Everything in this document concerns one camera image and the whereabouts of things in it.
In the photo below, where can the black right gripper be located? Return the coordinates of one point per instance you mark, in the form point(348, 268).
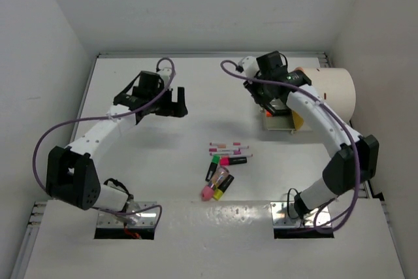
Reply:
point(263, 100)

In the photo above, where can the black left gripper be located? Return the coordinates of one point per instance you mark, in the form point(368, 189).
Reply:
point(175, 109)

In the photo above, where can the green drawer with gold knob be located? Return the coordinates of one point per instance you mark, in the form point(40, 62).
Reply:
point(281, 123)

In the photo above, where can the purple black highlighter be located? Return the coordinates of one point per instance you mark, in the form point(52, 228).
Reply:
point(277, 108)

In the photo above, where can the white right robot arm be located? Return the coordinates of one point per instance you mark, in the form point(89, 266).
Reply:
point(353, 157)

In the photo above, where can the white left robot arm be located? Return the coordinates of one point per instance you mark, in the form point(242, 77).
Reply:
point(72, 171)

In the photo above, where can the white pen orange band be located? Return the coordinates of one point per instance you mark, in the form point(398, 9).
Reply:
point(228, 146)

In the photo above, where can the green black highlighter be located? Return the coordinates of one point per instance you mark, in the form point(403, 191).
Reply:
point(212, 168)

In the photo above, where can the white pen magenta cap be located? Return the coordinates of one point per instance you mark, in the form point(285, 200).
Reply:
point(225, 153)

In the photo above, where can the pink black highlighter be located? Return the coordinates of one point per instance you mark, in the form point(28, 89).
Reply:
point(228, 161)

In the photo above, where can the white cylindrical drawer organizer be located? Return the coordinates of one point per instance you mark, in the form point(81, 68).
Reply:
point(336, 87)

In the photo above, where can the pink capped clip tube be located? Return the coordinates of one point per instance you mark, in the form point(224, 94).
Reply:
point(216, 180)

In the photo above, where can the yellow black highlighter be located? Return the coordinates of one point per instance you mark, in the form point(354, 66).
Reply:
point(223, 187)

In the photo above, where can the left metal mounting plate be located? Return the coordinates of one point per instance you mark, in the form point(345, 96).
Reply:
point(142, 215)

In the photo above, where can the metal mounting plate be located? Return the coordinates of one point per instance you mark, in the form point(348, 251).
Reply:
point(281, 219)
point(142, 215)

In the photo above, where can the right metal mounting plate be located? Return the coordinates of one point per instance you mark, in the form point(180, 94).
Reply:
point(281, 219)

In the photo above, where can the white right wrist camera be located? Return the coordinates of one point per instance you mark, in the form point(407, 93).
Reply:
point(248, 66)

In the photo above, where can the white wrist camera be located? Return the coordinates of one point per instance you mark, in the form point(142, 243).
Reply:
point(248, 66)
point(165, 74)

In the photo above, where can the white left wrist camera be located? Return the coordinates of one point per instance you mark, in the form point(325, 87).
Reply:
point(165, 74)

